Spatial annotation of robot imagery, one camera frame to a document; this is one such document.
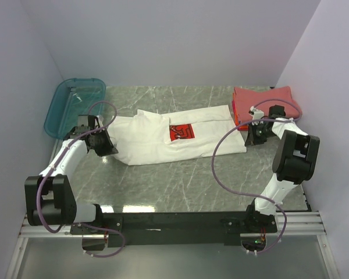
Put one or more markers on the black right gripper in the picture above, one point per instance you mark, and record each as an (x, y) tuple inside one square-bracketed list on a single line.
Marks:
[(252, 139)]

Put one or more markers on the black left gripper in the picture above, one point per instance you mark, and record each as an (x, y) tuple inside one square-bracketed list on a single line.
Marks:
[(109, 149)]

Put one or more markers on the white t shirt red print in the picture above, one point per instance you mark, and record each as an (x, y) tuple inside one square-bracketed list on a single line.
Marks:
[(151, 138)]

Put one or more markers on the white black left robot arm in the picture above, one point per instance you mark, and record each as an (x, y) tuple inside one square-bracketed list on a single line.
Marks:
[(49, 197)]

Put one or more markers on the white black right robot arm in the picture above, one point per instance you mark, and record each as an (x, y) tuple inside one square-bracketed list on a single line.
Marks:
[(294, 162)]

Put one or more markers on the teal plastic bin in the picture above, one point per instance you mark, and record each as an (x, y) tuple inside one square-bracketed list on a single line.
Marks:
[(73, 97)]

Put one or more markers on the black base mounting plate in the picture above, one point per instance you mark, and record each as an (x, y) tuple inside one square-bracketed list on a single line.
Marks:
[(161, 228)]

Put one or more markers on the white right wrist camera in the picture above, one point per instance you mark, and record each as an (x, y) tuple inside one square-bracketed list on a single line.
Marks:
[(255, 113)]

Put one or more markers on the aluminium rail frame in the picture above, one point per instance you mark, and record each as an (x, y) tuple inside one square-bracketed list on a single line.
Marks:
[(304, 252)]

